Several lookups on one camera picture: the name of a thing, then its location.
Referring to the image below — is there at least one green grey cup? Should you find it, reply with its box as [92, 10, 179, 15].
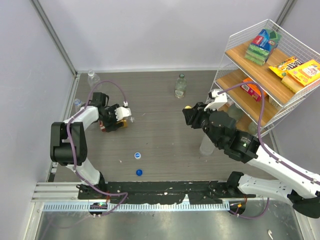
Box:
[227, 103, 245, 122]

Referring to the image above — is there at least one yellow sponge pack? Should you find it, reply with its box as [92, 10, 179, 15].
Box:
[281, 59, 320, 93]

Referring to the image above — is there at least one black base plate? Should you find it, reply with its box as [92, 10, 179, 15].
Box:
[77, 180, 257, 205]

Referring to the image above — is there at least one green cap glass bottle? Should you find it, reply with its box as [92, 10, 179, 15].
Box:
[174, 73, 187, 99]

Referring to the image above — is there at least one clear bottle blue cap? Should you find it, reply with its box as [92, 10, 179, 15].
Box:
[199, 135, 216, 156]

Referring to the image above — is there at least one white slotted cable duct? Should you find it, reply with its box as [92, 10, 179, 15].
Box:
[42, 200, 230, 212]

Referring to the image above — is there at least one green sponge pack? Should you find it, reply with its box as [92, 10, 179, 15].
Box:
[244, 28, 282, 66]

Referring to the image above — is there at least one blue label water bottle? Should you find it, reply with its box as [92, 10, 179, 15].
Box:
[73, 98, 84, 113]

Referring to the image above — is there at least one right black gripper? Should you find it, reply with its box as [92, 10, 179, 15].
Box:
[183, 101, 222, 148]

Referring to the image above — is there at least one blue white bottle cap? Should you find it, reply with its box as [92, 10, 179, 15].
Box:
[134, 152, 142, 160]

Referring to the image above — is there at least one yellow candy bag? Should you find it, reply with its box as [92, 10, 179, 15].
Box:
[268, 56, 304, 79]

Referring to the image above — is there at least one white wire shelf rack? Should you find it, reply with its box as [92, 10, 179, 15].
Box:
[211, 19, 320, 136]

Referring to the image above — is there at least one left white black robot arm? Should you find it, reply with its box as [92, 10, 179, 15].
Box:
[50, 92, 132, 199]

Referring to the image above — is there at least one dark blue bottle cap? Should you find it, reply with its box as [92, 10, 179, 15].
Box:
[136, 169, 143, 176]

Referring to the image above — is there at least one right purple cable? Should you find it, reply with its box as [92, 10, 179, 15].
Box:
[217, 82, 320, 186]

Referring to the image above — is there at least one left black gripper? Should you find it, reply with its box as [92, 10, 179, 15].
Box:
[99, 104, 124, 132]

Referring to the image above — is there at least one clear empty plastic bottle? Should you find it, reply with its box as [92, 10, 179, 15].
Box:
[87, 69, 101, 89]

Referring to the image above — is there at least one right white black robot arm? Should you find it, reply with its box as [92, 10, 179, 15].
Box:
[182, 102, 320, 219]

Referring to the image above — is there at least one clear glass on shelf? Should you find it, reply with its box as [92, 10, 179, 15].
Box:
[247, 121, 258, 135]

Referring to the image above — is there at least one amber tea bottle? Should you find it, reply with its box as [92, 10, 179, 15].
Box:
[98, 116, 135, 133]

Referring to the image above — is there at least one orange red box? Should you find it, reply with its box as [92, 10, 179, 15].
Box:
[241, 77, 267, 102]

